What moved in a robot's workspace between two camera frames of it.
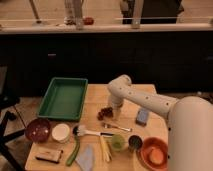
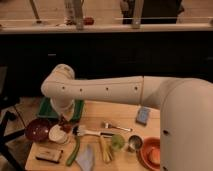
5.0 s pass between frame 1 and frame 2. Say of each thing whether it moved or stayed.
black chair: stayed
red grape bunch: moved
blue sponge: stayed
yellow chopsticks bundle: stayed
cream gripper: moved
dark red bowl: stayed
